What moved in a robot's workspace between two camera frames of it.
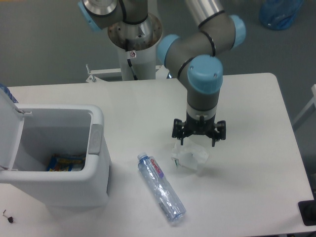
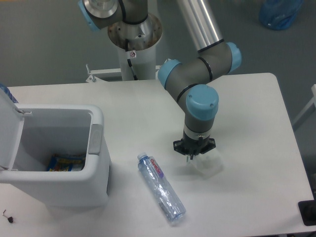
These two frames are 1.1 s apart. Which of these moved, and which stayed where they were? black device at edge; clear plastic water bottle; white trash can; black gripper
Moved: black gripper
Stayed: white trash can; clear plastic water bottle; black device at edge
